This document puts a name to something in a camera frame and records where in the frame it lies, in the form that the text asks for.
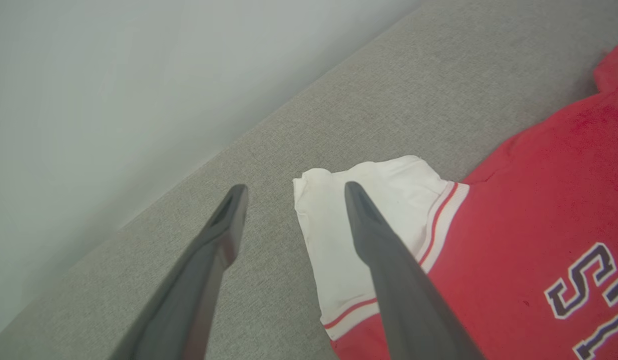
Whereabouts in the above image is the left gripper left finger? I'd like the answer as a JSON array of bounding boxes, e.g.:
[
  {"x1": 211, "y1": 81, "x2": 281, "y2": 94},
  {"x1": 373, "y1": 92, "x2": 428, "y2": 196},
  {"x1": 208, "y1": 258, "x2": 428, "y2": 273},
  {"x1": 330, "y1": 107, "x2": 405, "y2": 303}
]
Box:
[{"x1": 109, "y1": 184, "x2": 249, "y2": 360}]

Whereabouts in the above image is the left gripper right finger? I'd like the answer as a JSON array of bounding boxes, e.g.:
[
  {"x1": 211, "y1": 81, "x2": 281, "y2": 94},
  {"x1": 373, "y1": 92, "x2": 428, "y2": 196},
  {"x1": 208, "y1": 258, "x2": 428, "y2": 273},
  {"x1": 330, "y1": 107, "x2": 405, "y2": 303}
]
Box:
[{"x1": 344, "y1": 181, "x2": 484, "y2": 360}]

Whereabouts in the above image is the red Bulls basketball jersey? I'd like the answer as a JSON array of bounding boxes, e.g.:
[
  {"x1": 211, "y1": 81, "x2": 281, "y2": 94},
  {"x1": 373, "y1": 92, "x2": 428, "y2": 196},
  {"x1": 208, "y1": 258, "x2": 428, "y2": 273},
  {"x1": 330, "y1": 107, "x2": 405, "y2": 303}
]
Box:
[{"x1": 292, "y1": 45, "x2": 618, "y2": 360}]

